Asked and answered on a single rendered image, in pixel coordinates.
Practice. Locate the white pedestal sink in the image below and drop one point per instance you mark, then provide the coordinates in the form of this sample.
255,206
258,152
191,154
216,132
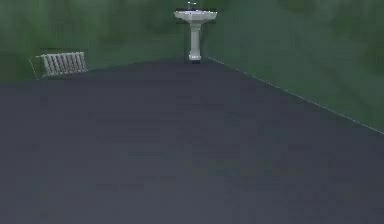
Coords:
195,33

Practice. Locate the white ribbed radiator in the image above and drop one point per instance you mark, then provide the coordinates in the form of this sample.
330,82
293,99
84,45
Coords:
64,63

